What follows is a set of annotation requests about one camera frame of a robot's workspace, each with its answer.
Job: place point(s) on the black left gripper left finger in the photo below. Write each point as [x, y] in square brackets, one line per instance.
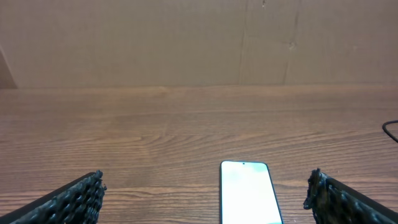
[79, 201]

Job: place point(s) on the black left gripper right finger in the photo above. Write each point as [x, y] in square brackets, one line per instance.
[333, 202]

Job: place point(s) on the Samsung Galaxy smartphone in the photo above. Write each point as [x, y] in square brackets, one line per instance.
[247, 194]

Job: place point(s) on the cardboard back panel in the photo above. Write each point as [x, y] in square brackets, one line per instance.
[60, 44]

